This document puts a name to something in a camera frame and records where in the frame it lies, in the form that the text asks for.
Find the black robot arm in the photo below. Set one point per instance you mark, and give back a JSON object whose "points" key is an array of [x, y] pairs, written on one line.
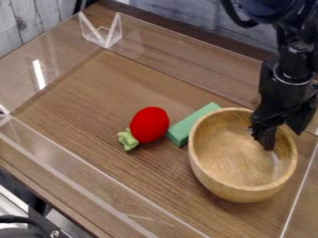
{"points": [[294, 19]]}

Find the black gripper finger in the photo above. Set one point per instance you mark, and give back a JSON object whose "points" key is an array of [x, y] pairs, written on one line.
{"points": [[265, 136], [300, 118]]}

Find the green rectangular block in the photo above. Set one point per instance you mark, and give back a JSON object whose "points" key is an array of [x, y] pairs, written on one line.
{"points": [[179, 130]]}

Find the red plush strawberry toy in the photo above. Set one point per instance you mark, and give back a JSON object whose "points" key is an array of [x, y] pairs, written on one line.
{"points": [[149, 127]]}

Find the black metal bracket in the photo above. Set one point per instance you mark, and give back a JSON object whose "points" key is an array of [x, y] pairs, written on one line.
{"points": [[46, 227]]}

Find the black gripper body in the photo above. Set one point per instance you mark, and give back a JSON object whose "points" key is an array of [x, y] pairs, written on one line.
{"points": [[284, 95]]}

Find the light wooden bowl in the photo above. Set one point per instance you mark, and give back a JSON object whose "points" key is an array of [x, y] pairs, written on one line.
{"points": [[230, 163]]}

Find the clear acrylic corner bracket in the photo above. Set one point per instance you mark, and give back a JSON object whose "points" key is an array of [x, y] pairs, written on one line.
{"points": [[102, 36]]}

